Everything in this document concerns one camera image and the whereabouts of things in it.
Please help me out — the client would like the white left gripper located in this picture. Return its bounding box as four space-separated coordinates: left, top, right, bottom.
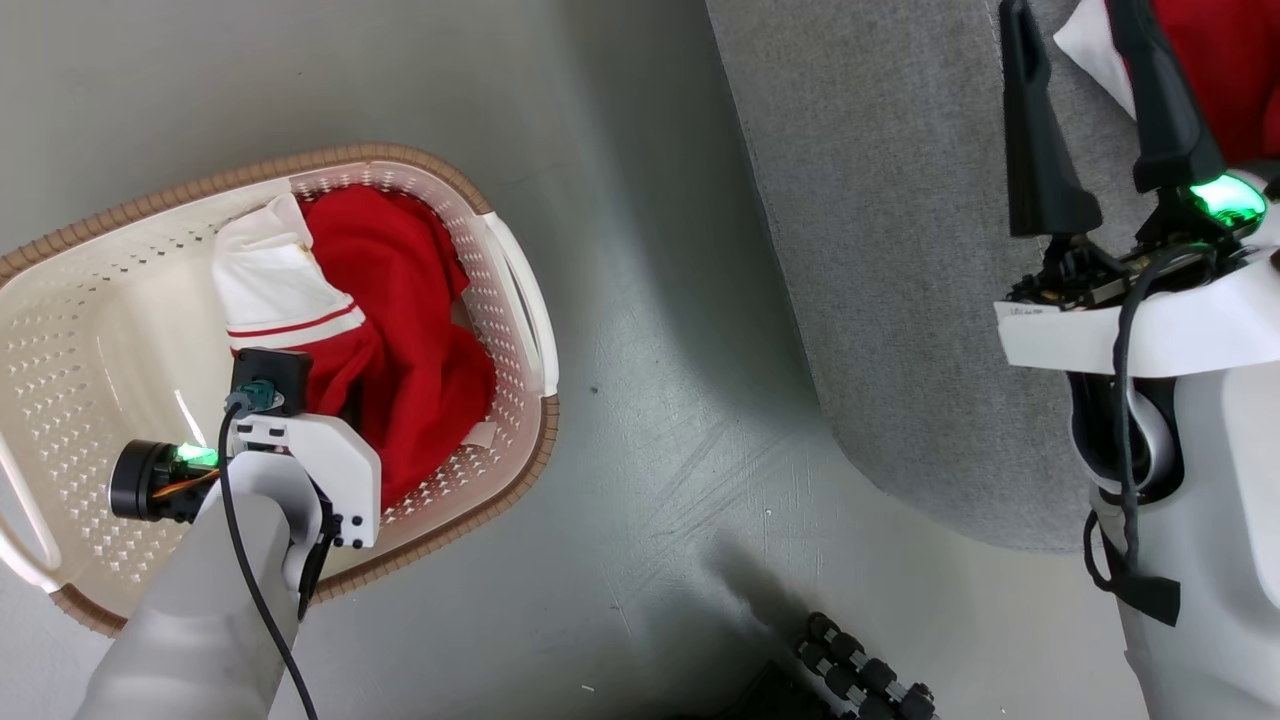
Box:
109 411 384 550

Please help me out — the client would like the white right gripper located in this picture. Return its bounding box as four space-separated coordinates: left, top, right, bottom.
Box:
994 0 1280 380

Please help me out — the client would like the red and white garment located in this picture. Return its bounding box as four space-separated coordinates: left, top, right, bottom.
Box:
1052 0 1280 168

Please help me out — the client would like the red garment white striped collar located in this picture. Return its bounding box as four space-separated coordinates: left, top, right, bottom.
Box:
211 184 499 512

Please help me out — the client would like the grey fabric sofa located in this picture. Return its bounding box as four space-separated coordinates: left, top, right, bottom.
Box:
704 0 1280 555

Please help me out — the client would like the white laundry basket brown rim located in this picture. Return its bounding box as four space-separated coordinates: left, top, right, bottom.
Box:
0 142 562 639

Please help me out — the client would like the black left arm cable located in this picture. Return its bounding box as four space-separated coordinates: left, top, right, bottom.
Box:
216 398 320 720

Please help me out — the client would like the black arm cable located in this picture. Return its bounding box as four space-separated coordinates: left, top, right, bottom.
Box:
1082 244 1219 628
216 398 320 720

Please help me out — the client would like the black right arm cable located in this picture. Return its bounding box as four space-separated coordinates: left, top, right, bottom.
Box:
1082 244 1219 628

